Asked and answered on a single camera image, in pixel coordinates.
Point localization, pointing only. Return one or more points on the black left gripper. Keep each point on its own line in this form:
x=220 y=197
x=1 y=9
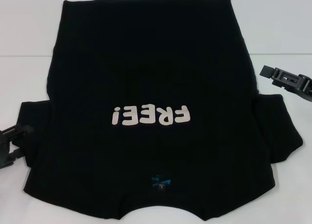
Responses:
x=5 y=150

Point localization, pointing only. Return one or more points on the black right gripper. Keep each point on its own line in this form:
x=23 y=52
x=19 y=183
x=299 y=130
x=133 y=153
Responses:
x=307 y=91

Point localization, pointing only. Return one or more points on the black shirt with FREE print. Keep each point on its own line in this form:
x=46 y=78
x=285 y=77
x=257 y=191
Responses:
x=146 y=63

